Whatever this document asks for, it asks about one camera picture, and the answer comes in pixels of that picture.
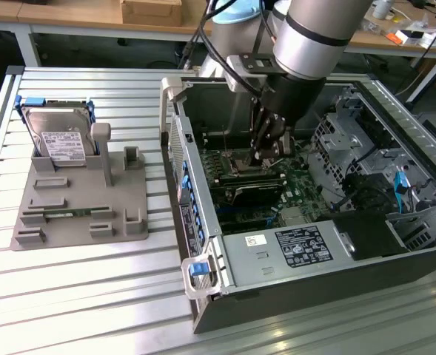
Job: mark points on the cluttered wooden desk white frame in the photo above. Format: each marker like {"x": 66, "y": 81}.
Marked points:
{"x": 388, "y": 46}

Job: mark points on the Nvidia graphics card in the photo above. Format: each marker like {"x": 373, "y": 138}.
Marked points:
{"x": 258, "y": 196}

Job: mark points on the black RAM slot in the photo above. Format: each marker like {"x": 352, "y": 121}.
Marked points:
{"x": 240, "y": 182}
{"x": 243, "y": 179}
{"x": 228, "y": 134}
{"x": 228, "y": 142}
{"x": 228, "y": 138}
{"x": 228, "y": 146}

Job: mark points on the white plastic bottle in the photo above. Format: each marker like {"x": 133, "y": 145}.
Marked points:
{"x": 382, "y": 9}

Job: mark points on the grey power supply unit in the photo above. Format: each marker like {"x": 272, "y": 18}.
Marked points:
{"x": 262, "y": 255}

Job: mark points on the thin metal locking lever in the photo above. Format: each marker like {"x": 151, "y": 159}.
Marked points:
{"x": 225, "y": 140}

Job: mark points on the small orange item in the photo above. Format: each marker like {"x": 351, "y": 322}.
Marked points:
{"x": 392, "y": 38}

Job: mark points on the white flat box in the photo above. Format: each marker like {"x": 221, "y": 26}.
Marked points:
{"x": 425, "y": 38}

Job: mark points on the hard disk in blue carrier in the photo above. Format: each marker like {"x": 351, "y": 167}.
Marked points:
{"x": 60, "y": 140}

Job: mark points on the brown cardboard box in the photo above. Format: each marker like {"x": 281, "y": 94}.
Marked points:
{"x": 151, "y": 13}

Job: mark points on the silver computer case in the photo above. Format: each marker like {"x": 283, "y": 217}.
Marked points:
{"x": 314, "y": 296}

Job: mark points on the silver chipset heatsink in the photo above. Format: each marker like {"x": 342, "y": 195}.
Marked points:
{"x": 293, "y": 216}

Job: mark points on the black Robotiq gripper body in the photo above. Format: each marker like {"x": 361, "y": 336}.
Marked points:
{"x": 295, "y": 96}

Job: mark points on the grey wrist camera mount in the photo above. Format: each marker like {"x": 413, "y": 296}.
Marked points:
{"x": 254, "y": 64}

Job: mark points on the metal socket cover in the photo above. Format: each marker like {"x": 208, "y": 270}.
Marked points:
{"x": 289, "y": 142}

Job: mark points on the CPU socket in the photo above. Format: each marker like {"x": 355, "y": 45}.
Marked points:
{"x": 240, "y": 164}

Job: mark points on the green Dell motherboard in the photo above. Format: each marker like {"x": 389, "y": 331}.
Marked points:
{"x": 299, "y": 185}

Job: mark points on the green RAM stick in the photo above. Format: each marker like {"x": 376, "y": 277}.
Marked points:
{"x": 69, "y": 213}

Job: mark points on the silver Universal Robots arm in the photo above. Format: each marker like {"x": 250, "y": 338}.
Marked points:
{"x": 314, "y": 33}

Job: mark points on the long wooden desk white frame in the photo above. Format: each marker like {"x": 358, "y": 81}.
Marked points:
{"x": 73, "y": 15}

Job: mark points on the grey plastic parts rack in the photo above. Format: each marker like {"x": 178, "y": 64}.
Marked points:
{"x": 77, "y": 222}

